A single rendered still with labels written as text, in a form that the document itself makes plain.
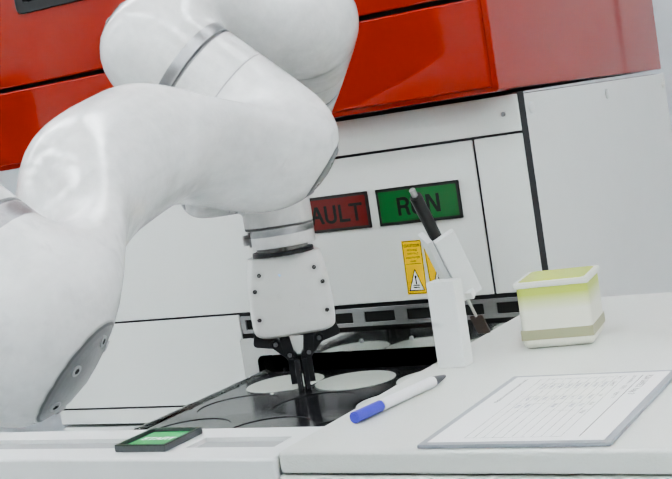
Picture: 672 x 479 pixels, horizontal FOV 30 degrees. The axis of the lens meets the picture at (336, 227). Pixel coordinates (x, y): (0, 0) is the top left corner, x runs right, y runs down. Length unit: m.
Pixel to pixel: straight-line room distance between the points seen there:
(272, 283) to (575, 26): 0.58
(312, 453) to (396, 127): 0.69
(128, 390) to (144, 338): 0.09
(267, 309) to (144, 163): 0.67
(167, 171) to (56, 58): 0.96
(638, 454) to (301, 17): 0.49
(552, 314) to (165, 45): 0.47
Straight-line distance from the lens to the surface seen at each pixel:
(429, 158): 1.58
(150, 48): 1.05
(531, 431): 0.95
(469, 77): 1.50
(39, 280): 0.71
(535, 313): 1.25
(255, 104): 1.00
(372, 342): 1.65
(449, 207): 1.58
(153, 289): 1.84
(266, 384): 1.63
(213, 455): 1.05
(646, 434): 0.92
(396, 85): 1.54
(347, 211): 1.64
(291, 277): 1.51
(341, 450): 0.98
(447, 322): 1.21
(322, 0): 1.15
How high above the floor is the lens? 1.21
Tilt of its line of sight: 4 degrees down
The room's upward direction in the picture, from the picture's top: 9 degrees counter-clockwise
